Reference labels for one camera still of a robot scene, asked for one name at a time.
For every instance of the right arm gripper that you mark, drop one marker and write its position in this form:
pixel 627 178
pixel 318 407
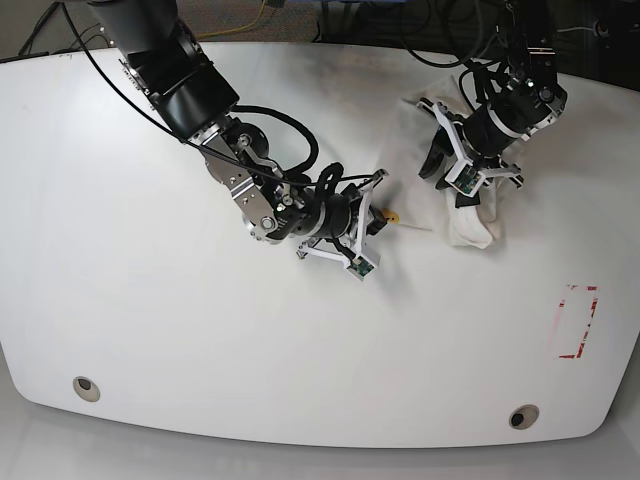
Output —
pixel 338 224

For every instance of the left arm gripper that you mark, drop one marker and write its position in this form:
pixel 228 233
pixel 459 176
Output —
pixel 478 139

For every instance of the white printed t-shirt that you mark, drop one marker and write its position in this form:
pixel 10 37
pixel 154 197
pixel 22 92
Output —
pixel 415 200

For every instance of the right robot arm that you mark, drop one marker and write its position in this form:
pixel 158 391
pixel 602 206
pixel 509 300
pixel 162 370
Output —
pixel 200 108

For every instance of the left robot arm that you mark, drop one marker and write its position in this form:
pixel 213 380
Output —
pixel 517 94

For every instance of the red tape rectangle marking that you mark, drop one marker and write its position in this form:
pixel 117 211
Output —
pixel 575 314

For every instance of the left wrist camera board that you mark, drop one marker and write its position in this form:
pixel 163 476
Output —
pixel 470 179

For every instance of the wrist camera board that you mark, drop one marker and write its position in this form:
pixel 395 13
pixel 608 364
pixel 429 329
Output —
pixel 360 267
pixel 470 179

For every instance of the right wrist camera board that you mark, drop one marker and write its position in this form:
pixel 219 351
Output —
pixel 360 267

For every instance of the right table cable grommet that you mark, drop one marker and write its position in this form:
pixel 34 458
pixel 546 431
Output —
pixel 524 417

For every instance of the table cable grommet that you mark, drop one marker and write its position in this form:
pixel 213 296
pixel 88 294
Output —
pixel 86 389
pixel 524 417

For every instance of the left table cable grommet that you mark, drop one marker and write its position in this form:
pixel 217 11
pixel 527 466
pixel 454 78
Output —
pixel 86 389

